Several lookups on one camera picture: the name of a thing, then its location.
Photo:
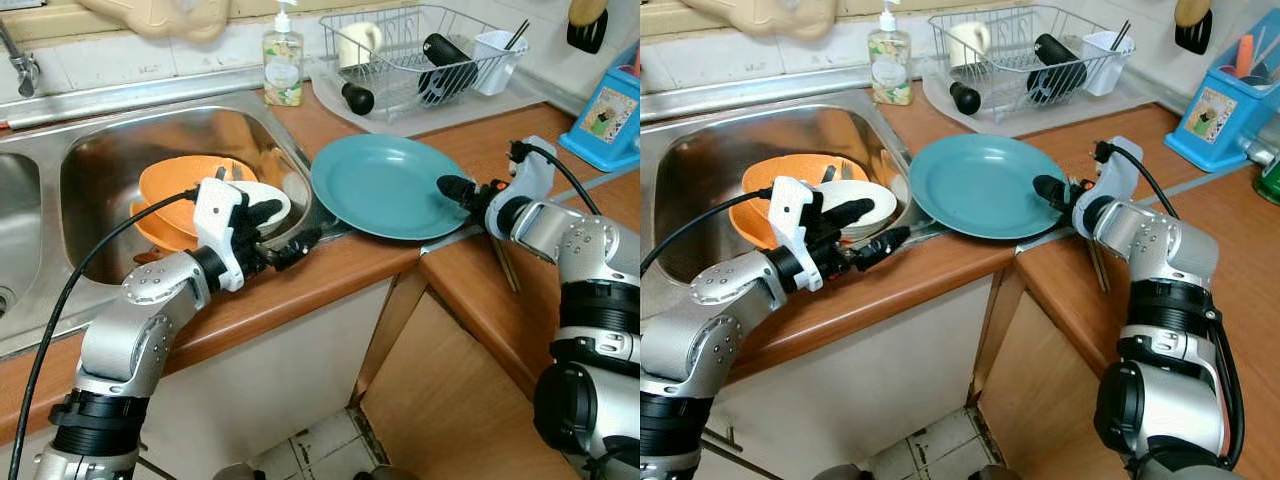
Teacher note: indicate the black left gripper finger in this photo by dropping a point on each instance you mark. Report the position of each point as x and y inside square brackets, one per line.
[848, 212]
[885, 246]
[265, 212]
[298, 247]

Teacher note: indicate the white bowl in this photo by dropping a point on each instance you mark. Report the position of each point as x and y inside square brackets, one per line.
[888, 212]
[262, 190]

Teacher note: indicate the teal plate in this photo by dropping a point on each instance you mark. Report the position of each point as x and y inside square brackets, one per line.
[385, 185]
[985, 185]

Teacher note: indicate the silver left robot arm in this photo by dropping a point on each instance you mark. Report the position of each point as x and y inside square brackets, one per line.
[130, 340]
[700, 340]

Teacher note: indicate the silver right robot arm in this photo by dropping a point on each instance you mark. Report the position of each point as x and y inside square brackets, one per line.
[590, 250]
[1170, 250]

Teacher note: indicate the metal cutlery piece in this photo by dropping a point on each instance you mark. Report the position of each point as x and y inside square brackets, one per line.
[843, 172]

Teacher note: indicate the translucent drain tray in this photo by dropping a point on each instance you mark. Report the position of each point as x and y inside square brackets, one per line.
[450, 118]
[1060, 118]

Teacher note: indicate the orange plastic bowl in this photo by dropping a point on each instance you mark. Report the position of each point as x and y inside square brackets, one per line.
[790, 170]
[760, 230]
[185, 185]
[155, 232]

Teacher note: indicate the white cabinet panel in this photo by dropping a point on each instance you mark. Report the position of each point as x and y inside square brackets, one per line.
[270, 370]
[860, 370]

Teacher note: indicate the black bottle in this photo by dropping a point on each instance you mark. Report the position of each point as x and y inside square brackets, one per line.
[445, 65]
[1056, 64]

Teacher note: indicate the white utensil cup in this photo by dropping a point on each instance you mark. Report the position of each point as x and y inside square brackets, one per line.
[1106, 60]
[497, 60]

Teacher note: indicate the blue utensil box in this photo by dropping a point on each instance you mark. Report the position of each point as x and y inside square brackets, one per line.
[605, 115]
[1225, 108]

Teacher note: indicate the dish soap pump bottle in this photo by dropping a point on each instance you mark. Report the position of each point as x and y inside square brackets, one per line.
[889, 62]
[283, 62]

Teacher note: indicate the dark chopstick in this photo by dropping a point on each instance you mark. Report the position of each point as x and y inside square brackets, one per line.
[516, 36]
[1121, 36]

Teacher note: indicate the stainless steel double sink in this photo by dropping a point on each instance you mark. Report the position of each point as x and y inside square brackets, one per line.
[100, 150]
[700, 140]

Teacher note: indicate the white mug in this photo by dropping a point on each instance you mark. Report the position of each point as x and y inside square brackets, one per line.
[360, 45]
[968, 44]

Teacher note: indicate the green container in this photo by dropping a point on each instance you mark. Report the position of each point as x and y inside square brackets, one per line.
[1270, 182]

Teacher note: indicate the wooden black dish brush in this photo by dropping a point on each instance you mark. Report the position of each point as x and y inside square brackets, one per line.
[1191, 25]
[587, 25]

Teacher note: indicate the brown wooden cabinet panel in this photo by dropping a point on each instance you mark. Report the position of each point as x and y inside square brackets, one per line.
[1040, 400]
[450, 400]

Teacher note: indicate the beige cloth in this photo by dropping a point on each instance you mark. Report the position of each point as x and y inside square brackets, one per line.
[150, 15]
[760, 15]

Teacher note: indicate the grey right robot foot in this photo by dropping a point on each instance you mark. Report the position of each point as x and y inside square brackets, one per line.
[375, 474]
[983, 474]

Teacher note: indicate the metal faucet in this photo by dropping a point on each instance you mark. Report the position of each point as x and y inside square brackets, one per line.
[20, 65]

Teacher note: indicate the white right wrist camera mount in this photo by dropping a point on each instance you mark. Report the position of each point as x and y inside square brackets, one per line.
[1115, 175]
[530, 175]

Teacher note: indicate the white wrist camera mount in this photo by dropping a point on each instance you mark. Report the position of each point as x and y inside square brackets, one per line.
[795, 210]
[215, 210]
[1115, 175]
[530, 175]

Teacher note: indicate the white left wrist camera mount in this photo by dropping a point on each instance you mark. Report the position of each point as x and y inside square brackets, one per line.
[215, 210]
[795, 210]

